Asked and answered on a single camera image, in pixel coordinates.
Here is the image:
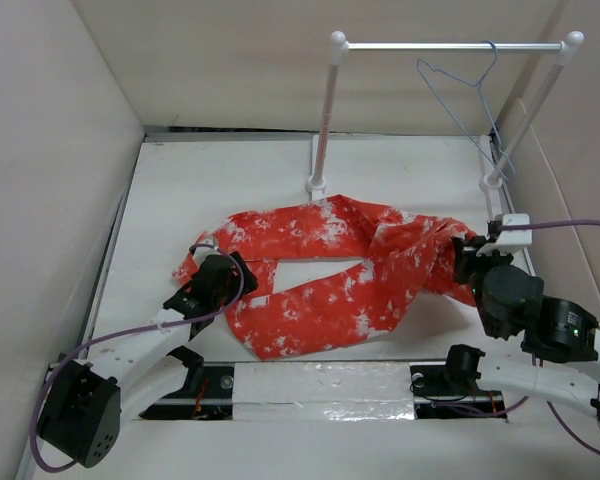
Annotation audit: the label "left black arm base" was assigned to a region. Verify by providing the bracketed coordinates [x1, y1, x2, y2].
[140, 346, 235, 421]

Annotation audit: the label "silver foil tape strip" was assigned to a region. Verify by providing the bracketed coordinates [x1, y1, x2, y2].
[232, 361, 415, 422]

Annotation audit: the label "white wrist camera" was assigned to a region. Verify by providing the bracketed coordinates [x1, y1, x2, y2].
[480, 214, 532, 255]
[189, 236, 219, 267]

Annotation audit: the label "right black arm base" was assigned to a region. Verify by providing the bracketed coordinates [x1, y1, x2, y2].
[409, 344, 508, 420]

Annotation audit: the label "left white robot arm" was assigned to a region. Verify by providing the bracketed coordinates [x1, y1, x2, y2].
[29, 247, 258, 473]

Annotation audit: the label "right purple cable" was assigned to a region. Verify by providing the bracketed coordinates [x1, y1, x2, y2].
[499, 218, 600, 461]

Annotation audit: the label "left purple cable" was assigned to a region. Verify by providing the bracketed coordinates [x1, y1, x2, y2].
[29, 242, 246, 473]

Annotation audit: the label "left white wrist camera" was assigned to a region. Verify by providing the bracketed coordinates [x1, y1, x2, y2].
[189, 236, 219, 267]

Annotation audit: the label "purple cable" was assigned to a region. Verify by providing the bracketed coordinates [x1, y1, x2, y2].
[499, 218, 600, 461]
[29, 242, 246, 473]

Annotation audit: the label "red white patterned trousers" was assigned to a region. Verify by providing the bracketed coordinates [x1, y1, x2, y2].
[169, 195, 478, 361]

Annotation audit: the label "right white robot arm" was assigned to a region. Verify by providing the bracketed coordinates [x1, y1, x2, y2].
[442, 236, 600, 423]

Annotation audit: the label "white clothes rack frame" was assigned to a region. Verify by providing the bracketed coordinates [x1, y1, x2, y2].
[306, 31, 585, 217]

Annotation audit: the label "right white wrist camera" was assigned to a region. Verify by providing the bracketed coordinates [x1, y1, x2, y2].
[480, 214, 532, 255]

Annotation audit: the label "blue wire hanger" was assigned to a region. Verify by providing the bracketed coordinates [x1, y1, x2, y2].
[416, 40, 508, 180]

